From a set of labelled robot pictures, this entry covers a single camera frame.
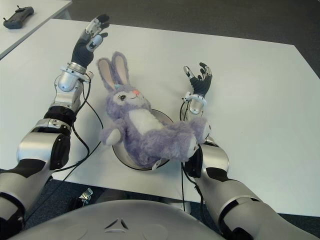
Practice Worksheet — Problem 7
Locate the grey robot torso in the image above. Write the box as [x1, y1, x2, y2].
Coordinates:
[24, 199, 226, 240]

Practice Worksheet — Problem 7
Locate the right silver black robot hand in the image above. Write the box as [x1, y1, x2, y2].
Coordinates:
[183, 62, 214, 97]

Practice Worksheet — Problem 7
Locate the black controller with antennas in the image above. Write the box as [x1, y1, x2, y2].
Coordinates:
[2, 5, 35, 29]

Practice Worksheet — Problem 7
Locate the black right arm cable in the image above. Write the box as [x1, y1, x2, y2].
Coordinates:
[179, 99, 208, 240]

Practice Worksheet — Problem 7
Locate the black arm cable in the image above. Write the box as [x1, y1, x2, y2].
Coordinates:
[24, 74, 105, 221]
[179, 99, 208, 240]

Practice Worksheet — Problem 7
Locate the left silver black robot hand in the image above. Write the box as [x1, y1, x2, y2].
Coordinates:
[70, 14, 111, 69]

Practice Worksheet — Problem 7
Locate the white plate with black rim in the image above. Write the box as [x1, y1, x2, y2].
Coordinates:
[111, 108, 175, 171]

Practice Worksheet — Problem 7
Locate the metal clamp under table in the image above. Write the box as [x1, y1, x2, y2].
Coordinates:
[77, 188, 93, 202]

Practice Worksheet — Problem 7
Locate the white side table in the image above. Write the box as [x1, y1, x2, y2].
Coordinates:
[0, 0, 73, 60]

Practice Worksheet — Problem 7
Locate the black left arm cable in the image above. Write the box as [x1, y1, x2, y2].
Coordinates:
[24, 74, 105, 221]

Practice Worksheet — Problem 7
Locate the purple plush rabbit doll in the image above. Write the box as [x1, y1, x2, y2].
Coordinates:
[96, 51, 212, 167]

